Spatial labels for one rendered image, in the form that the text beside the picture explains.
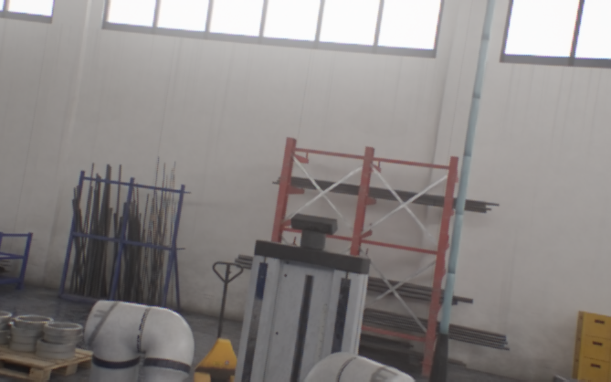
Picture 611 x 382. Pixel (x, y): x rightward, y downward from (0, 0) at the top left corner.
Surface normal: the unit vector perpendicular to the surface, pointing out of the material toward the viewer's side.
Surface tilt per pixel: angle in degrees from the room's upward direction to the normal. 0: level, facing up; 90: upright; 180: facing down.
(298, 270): 90
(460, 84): 90
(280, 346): 90
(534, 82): 90
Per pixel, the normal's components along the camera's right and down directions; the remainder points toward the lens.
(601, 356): -0.18, -0.07
